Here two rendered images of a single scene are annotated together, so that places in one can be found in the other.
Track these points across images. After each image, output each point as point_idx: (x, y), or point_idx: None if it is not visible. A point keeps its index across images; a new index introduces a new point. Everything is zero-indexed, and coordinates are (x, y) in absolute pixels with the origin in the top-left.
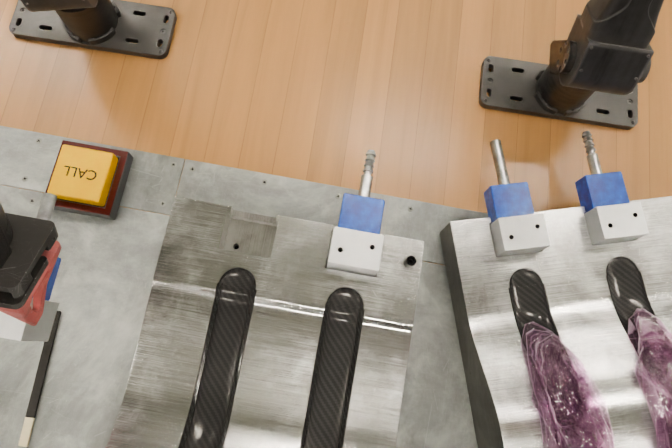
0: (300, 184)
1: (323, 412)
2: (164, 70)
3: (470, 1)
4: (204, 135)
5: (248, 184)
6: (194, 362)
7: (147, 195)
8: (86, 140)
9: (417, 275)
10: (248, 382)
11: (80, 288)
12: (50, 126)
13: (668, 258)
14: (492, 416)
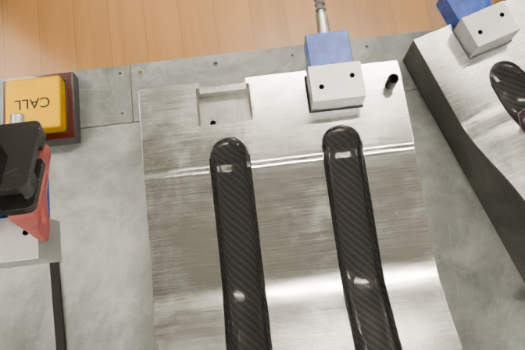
0: (251, 55)
1: (353, 250)
2: None
3: None
4: (141, 37)
5: (200, 70)
6: (212, 241)
7: (104, 109)
8: (25, 76)
9: (402, 93)
10: (271, 244)
11: (69, 217)
12: None
13: None
14: (517, 205)
